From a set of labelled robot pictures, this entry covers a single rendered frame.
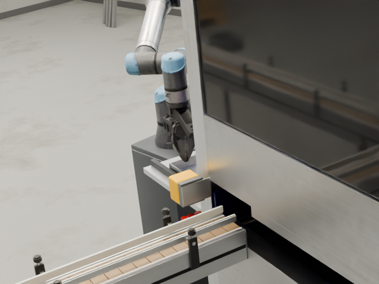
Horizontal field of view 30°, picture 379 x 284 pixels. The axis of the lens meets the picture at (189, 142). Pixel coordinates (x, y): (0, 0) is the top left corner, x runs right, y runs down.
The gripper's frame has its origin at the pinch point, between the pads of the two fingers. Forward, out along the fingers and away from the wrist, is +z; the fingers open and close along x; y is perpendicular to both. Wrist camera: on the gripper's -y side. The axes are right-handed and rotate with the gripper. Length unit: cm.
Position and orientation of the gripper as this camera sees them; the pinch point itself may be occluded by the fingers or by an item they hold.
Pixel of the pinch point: (186, 159)
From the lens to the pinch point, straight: 233.8
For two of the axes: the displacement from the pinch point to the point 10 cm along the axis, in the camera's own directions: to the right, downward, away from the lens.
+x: -8.5, 2.8, -4.4
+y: -5.1, -2.9, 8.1
